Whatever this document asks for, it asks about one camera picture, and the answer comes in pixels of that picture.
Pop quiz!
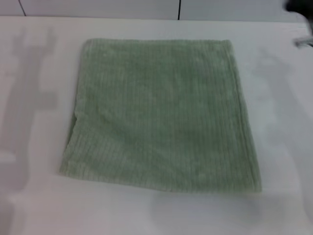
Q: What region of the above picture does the light green ribbed towel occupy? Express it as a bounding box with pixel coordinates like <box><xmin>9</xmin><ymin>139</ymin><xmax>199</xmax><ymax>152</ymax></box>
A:
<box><xmin>57</xmin><ymin>38</ymin><xmax>264</xmax><ymax>194</ymax></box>

